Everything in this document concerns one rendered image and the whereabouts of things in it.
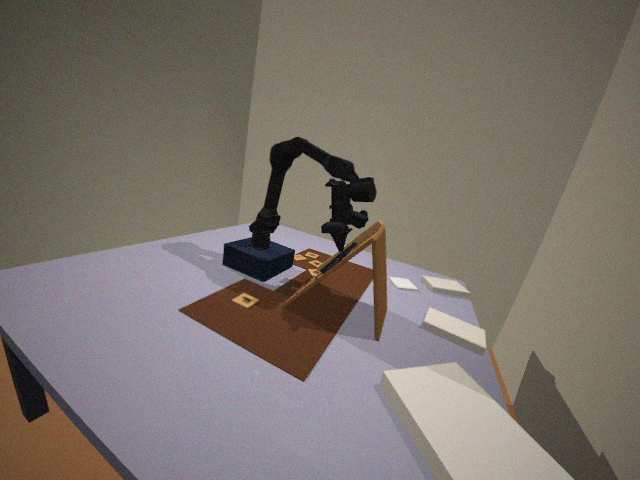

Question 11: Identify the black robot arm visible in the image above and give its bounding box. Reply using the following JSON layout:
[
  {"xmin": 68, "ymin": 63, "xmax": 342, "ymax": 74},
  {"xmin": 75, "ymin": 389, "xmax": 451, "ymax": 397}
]
[{"xmin": 248, "ymin": 137, "xmax": 377, "ymax": 251}]

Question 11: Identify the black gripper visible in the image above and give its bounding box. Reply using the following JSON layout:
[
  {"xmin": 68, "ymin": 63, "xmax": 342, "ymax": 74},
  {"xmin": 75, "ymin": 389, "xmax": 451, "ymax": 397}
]
[{"xmin": 321, "ymin": 201, "xmax": 352, "ymax": 252}]

